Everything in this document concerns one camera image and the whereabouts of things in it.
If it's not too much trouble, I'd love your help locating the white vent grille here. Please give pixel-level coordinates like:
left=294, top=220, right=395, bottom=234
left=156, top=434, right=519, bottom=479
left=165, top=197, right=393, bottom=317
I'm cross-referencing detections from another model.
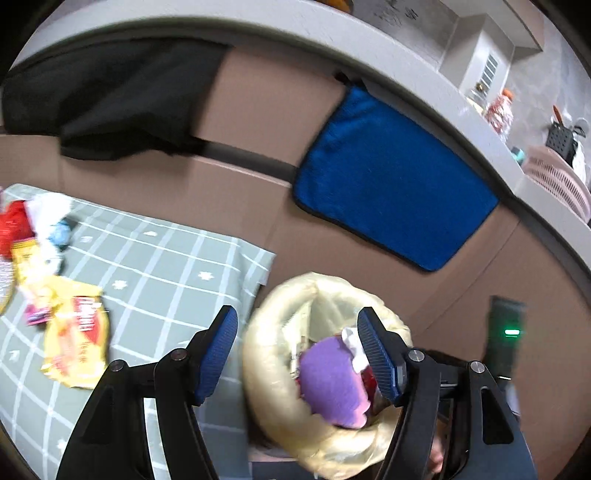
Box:
left=480, top=51, right=502, bottom=86

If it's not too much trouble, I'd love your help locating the cartoon couple wall sticker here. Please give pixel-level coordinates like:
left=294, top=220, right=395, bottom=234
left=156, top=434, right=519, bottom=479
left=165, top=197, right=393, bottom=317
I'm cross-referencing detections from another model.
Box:
left=355, top=0, right=462, bottom=61

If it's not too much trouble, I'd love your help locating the clear sauce bottle yellow label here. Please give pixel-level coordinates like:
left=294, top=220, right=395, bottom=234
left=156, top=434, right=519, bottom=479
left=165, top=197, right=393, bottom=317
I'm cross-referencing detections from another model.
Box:
left=466, top=80, right=490, bottom=116

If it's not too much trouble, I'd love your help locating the green checked tablecloth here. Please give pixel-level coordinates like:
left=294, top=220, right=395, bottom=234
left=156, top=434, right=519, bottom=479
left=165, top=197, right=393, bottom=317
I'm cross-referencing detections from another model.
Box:
left=0, top=184, right=276, bottom=480

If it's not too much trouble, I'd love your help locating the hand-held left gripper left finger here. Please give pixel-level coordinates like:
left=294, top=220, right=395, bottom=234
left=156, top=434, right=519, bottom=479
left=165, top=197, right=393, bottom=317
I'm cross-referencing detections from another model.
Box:
left=55, top=305, right=239, bottom=480

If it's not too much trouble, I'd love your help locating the black perforated utensil holder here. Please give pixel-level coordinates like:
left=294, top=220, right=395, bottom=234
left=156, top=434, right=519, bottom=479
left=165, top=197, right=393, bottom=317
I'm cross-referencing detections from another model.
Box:
left=546, top=124, right=578, bottom=164

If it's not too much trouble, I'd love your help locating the orange cap plastic bottle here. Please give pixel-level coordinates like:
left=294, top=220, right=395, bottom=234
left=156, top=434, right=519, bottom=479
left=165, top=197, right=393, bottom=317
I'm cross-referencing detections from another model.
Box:
left=485, top=89, right=515, bottom=141

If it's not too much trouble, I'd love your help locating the silver foil wrapper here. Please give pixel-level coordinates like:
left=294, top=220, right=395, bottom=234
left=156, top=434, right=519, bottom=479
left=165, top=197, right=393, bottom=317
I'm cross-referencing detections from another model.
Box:
left=0, top=258, right=16, bottom=315

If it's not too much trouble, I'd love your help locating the yellow snack packet red label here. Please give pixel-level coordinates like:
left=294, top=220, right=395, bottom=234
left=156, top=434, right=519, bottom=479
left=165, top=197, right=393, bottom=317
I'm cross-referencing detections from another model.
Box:
left=41, top=277, right=110, bottom=389

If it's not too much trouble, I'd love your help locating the trash bin yellow bag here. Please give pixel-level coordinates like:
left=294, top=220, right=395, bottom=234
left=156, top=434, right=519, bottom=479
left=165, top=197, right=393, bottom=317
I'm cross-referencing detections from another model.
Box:
left=242, top=271, right=415, bottom=478

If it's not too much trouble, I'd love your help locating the black cloth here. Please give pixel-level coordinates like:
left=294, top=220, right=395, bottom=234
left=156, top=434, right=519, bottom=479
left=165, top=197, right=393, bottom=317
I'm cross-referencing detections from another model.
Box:
left=2, top=37, right=229, bottom=161

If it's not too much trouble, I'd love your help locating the light blue wrapper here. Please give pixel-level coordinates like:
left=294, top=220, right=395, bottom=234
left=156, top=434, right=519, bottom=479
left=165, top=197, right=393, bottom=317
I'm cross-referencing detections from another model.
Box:
left=48, top=220, right=71, bottom=251

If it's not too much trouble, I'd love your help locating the yellow foil snack packet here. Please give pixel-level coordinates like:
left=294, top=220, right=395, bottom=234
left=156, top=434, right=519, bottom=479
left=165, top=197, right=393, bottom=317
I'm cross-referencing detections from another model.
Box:
left=11, top=240, right=65, bottom=324

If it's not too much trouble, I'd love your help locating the blue towel black trim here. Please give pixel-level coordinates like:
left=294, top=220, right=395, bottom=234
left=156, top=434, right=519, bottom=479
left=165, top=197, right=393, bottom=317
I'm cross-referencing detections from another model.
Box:
left=291, top=85, right=500, bottom=273

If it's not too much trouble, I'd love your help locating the pink plastic basket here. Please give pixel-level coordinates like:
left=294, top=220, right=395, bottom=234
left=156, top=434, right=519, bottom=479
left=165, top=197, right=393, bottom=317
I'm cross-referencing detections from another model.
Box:
left=524, top=145, right=591, bottom=220

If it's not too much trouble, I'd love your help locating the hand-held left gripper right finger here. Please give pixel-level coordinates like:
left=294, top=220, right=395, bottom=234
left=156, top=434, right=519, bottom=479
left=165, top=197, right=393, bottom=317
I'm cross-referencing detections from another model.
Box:
left=357, top=307, right=539, bottom=480

